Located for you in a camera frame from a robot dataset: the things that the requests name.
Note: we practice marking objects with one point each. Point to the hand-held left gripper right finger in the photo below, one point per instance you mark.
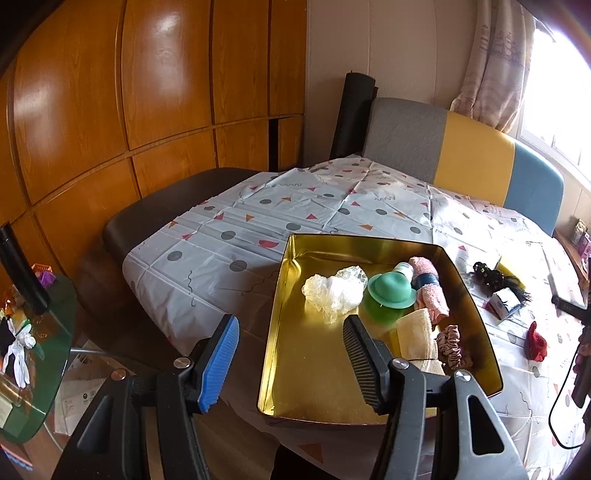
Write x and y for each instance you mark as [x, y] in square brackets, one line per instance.
[364, 364]

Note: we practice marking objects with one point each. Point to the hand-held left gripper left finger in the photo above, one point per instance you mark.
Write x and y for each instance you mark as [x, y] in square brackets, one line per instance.
[217, 364]

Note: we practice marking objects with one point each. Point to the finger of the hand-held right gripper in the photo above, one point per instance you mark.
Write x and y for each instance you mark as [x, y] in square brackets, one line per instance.
[572, 307]

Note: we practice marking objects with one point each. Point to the gold tin box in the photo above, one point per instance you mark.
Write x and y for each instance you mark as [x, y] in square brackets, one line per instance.
[323, 369]

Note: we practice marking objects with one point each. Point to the red sock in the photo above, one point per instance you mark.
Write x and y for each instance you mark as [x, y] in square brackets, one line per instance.
[536, 344]

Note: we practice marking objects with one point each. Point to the beige cloth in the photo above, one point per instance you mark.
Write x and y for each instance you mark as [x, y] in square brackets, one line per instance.
[415, 337]

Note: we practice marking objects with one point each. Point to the black wig with beaded braids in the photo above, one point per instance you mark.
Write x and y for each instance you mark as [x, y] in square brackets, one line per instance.
[512, 297]

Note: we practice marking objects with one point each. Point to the white tissue packet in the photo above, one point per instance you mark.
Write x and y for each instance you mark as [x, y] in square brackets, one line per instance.
[498, 307]

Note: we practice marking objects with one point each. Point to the yellow sponge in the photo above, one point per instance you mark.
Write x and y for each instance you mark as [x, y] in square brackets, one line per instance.
[508, 270]

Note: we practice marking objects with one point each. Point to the green silicone bottle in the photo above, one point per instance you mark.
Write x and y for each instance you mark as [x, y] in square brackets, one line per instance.
[390, 290]

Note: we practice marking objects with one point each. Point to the clear plastic bag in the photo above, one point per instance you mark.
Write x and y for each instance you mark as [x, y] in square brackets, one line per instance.
[332, 290]

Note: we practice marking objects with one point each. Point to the pink scrunchie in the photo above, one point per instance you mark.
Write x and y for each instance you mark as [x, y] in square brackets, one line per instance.
[450, 344]

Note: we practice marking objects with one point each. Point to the pink towel with blue band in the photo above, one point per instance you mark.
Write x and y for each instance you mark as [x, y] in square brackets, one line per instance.
[434, 300]

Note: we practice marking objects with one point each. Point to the purple box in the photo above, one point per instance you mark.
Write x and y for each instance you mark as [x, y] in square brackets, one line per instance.
[585, 247]

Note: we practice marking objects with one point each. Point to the wooden nightstand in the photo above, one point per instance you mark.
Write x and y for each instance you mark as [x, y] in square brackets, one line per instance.
[564, 241]

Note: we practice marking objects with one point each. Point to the brown patterned box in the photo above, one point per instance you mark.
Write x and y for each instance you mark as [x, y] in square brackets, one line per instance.
[578, 228]

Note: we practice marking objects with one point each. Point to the white patterned tablecloth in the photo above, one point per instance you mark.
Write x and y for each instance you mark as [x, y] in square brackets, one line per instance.
[231, 230]

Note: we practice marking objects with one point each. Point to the green glass table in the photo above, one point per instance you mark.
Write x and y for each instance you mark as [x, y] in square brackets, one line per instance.
[55, 323]

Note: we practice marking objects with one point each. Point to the grey yellow blue headboard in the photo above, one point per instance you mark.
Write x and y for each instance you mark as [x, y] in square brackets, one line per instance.
[475, 147]

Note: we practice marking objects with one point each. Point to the black cylinder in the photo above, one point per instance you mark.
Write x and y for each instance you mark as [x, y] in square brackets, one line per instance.
[23, 272]

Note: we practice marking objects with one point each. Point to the window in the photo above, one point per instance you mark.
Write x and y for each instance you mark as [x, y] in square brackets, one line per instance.
[558, 92]

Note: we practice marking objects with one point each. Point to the black rolled mat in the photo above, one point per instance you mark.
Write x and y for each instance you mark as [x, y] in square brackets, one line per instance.
[353, 115]

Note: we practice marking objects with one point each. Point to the beige patterned curtain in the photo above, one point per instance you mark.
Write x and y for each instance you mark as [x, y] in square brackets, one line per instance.
[494, 60]

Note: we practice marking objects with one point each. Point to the wooden wardrobe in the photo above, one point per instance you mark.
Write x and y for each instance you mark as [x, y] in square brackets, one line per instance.
[138, 92]

